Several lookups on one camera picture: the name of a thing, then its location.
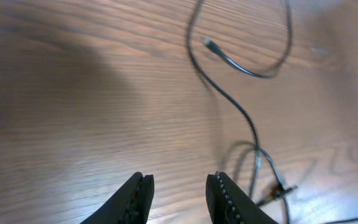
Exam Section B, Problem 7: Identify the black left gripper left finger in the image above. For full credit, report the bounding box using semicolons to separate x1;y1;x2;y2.
81;172;155;224

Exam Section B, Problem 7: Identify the long black cable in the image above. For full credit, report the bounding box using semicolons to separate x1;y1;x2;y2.
185;0;358;224

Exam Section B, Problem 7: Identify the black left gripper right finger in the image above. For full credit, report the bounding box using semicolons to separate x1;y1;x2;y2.
206;172;277;224

